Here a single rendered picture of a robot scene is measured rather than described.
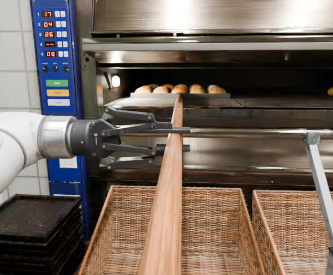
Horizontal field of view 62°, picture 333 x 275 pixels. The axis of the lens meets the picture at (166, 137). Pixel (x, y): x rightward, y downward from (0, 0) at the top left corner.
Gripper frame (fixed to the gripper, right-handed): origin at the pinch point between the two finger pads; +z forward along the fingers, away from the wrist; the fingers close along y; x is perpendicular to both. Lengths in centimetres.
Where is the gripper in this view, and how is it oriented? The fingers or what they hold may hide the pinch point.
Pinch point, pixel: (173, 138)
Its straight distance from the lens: 56.9
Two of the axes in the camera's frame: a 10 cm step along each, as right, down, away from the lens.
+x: -0.6, 2.3, -9.7
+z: 10.0, 0.1, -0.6
